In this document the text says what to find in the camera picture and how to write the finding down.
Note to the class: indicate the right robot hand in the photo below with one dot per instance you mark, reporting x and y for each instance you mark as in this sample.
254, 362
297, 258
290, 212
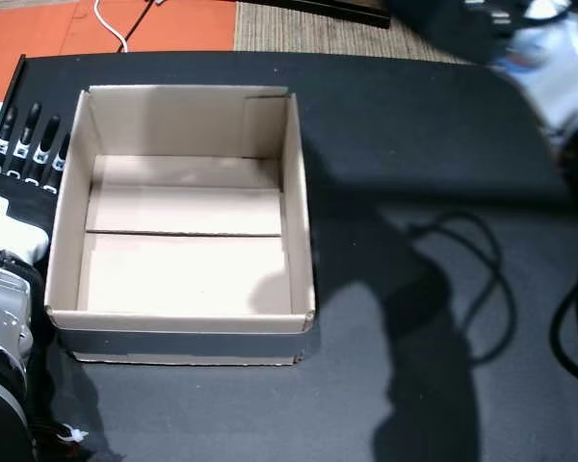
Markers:
554, 72

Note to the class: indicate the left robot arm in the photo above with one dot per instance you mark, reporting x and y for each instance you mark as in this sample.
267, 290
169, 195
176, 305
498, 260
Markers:
0, 308

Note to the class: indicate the open cardboard box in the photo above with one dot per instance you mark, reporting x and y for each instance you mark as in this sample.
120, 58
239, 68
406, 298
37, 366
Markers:
183, 269

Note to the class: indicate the black floor bar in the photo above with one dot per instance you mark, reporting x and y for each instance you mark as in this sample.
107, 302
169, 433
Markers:
347, 12

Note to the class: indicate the white zip tie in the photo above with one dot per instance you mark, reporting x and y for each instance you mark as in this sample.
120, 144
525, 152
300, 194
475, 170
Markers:
74, 437

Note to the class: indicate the black table edge rail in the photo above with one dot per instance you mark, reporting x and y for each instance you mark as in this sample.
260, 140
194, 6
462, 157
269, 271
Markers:
14, 82

